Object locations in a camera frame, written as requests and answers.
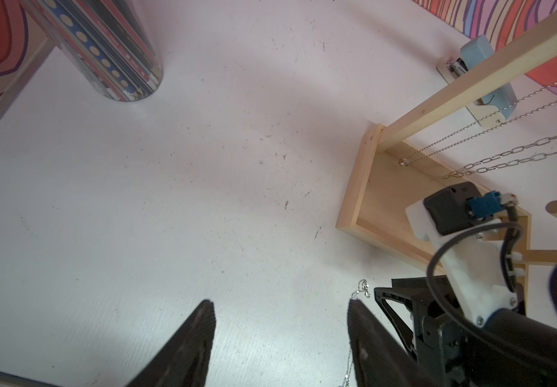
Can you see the cup of pencils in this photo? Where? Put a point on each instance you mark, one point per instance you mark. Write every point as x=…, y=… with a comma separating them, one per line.
x=106, y=42

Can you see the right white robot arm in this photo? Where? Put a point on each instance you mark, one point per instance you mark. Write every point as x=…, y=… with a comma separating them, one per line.
x=530, y=343

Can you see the wooden jewelry display stand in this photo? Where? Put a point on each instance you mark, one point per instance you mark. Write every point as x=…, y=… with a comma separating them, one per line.
x=380, y=190

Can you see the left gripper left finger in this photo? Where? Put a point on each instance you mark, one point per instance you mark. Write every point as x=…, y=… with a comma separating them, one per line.
x=184, y=359

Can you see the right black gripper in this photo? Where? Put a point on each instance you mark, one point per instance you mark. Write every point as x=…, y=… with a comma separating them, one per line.
x=449, y=355

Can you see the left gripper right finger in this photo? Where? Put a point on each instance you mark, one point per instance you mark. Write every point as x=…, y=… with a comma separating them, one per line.
x=378, y=359

